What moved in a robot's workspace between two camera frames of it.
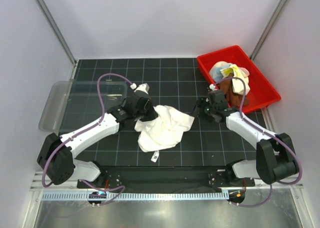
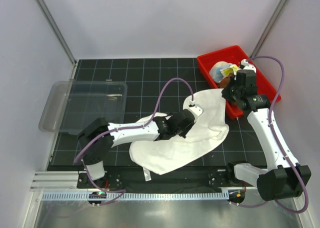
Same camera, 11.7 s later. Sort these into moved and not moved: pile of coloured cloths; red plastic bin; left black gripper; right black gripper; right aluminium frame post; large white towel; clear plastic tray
Moved: large white towel; left black gripper; right black gripper
Not moved: clear plastic tray; red plastic bin; right aluminium frame post; pile of coloured cloths
